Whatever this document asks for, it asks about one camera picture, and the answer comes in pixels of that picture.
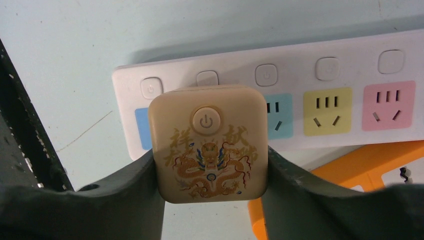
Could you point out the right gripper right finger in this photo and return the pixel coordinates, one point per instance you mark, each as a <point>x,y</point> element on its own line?
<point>299,205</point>

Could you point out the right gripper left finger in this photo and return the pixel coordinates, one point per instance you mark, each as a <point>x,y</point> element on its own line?
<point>125,205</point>

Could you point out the beige dragon cube adapter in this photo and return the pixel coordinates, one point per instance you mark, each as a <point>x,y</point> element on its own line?
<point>210,144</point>

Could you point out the orange power strip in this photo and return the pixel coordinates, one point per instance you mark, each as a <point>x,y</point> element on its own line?
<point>369,168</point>

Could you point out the white multicolour power strip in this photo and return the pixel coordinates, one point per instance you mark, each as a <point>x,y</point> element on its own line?
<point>355,91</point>

